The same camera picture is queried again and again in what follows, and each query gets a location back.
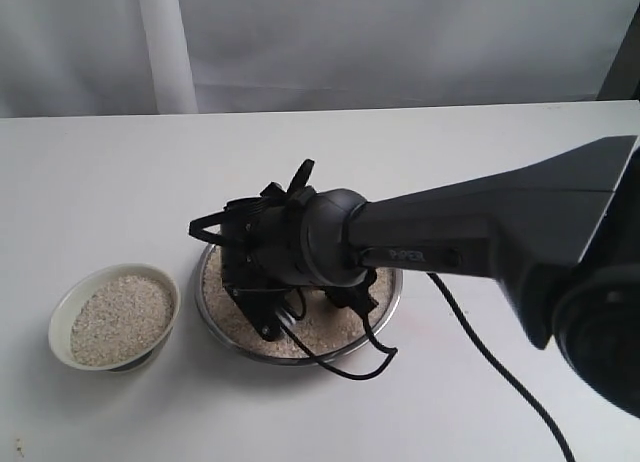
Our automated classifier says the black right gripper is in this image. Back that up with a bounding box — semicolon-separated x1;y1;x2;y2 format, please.
227;183;378;342

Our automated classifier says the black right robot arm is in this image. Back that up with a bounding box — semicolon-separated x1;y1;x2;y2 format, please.
212;136;639;414

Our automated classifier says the round steel rice tray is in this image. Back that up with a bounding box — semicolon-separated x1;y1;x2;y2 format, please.
194;245;403;366

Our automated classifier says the white ceramic rice bowl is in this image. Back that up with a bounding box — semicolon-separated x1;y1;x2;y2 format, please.
48;264;181;372

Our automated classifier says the white curtain backdrop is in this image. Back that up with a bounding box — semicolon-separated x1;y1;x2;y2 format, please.
1;0;639;117

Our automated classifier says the dark clutter beside table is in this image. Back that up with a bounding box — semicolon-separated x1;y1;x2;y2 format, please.
593;0;639;101

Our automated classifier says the black camera cable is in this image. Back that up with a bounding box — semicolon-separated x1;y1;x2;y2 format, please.
279;261;576;462

